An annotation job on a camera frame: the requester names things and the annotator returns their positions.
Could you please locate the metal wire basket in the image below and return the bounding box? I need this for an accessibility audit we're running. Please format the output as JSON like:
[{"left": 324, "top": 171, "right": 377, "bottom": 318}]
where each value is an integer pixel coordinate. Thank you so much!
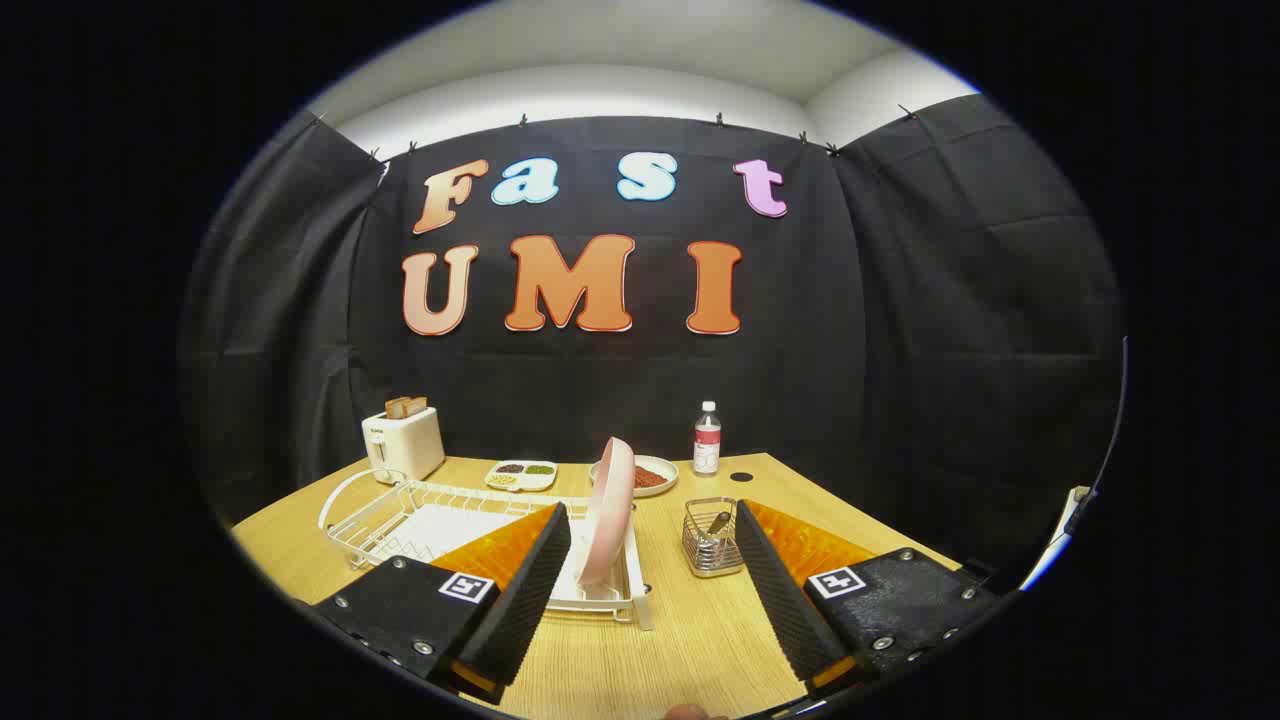
[{"left": 682, "top": 497, "right": 746, "bottom": 579}]

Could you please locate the white toaster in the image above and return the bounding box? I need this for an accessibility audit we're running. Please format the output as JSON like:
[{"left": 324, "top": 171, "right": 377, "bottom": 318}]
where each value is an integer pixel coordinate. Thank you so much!
[{"left": 362, "top": 405, "right": 446, "bottom": 484}]

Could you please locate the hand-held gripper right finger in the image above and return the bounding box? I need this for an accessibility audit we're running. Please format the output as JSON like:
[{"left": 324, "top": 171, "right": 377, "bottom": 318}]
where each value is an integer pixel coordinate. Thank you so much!
[{"left": 735, "top": 499, "right": 1001, "bottom": 693}]

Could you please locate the black backdrop cloth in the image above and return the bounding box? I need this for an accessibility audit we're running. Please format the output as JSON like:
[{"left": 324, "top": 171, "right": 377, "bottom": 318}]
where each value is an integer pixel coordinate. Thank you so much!
[{"left": 180, "top": 95, "right": 1126, "bottom": 591}]

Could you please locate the white compartment dish with beans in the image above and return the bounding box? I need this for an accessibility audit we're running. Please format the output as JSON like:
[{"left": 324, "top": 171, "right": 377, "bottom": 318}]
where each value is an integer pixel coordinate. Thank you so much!
[{"left": 485, "top": 460, "right": 558, "bottom": 493}]

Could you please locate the clear bottle with red label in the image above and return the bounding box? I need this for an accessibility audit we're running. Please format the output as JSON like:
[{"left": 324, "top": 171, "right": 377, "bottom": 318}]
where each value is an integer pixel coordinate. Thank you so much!
[{"left": 693, "top": 401, "right": 722, "bottom": 476}]

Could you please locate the pink plate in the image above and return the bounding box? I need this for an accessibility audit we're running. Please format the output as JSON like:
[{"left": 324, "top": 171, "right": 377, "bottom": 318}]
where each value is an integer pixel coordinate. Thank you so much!
[{"left": 578, "top": 437, "right": 637, "bottom": 589}]

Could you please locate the white round plate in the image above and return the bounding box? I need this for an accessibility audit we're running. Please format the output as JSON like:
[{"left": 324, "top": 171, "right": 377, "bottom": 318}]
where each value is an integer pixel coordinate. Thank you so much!
[{"left": 590, "top": 455, "right": 680, "bottom": 498}]

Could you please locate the white wire dish rack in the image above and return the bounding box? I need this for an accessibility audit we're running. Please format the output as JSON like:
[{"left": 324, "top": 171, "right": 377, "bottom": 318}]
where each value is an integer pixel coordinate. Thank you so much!
[{"left": 318, "top": 468, "right": 656, "bottom": 631}]

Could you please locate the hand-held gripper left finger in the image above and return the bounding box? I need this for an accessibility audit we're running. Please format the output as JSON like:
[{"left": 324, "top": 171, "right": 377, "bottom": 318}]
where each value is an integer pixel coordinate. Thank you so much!
[{"left": 312, "top": 502, "right": 573, "bottom": 706}]

